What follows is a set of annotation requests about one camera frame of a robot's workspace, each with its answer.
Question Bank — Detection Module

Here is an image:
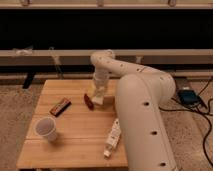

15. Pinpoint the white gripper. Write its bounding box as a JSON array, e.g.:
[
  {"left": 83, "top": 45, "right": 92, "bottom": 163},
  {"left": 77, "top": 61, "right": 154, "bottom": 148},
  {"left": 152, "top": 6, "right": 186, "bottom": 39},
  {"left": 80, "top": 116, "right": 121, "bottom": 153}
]
[{"left": 93, "top": 74, "right": 109, "bottom": 97}]

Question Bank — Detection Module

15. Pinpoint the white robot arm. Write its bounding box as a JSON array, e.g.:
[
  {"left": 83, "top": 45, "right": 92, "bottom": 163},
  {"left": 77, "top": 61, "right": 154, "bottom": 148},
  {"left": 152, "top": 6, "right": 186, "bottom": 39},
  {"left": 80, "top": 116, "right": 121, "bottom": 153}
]
[{"left": 90, "top": 50, "right": 178, "bottom": 171}]

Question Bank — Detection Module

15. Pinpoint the dark red chili pepper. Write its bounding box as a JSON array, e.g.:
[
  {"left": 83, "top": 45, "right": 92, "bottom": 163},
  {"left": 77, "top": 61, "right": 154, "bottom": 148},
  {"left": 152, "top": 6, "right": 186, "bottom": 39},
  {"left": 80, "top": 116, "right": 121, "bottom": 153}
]
[{"left": 84, "top": 94, "right": 94, "bottom": 110}]

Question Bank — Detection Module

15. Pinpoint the brown chocolate bar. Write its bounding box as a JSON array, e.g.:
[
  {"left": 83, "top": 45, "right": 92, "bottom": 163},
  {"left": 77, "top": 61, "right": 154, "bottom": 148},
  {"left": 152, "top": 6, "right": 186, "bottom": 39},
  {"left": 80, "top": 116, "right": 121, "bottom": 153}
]
[{"left": 50, "top": 98, "right": 71, "bottom": 117}]

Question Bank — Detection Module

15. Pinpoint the white tube bottle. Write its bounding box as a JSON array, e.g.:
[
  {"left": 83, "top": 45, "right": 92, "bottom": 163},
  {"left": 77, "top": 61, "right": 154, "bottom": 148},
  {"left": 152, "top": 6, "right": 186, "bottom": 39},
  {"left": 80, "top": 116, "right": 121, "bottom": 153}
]
[{"left": 103, "top": 119, "right": 121, "bottom": 158}]

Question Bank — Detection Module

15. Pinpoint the wooden table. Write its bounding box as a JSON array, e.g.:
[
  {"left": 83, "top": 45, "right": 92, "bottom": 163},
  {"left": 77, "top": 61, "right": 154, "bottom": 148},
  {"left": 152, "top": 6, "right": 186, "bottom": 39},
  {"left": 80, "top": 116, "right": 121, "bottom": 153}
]
[{"left": 17, "top": 79, "right": 127, "bottom": 169}]

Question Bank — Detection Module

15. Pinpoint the white plastic cup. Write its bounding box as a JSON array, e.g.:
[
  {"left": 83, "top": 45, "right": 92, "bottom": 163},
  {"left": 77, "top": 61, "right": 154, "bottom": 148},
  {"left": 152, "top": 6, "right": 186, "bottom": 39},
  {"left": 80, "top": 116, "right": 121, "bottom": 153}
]
[{"left": 35, "top": 117, "right": 57, "bottom": 142}]

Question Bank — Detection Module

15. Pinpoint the black power adapter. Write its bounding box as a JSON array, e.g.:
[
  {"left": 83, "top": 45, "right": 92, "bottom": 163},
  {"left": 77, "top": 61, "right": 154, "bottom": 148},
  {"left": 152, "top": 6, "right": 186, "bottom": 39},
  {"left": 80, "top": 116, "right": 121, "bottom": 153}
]
[{"left": 178, "top": 90, "right": 199, "bottom": 105}]

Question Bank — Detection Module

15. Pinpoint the wooden shelf rail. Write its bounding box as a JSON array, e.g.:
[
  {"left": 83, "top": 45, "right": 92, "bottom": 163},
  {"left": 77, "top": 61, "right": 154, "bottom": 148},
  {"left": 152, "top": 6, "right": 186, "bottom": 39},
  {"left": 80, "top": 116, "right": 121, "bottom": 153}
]
[{"left": 0, "top": 49, "right": 213, "bottom": 65}]

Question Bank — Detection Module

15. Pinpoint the black cable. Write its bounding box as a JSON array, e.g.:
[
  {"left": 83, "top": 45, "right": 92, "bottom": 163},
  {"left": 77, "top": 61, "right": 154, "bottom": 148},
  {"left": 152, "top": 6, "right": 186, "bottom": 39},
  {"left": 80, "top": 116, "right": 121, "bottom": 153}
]
[{"left": 159, "top": 78, "right": 213, "bottom": 159}]

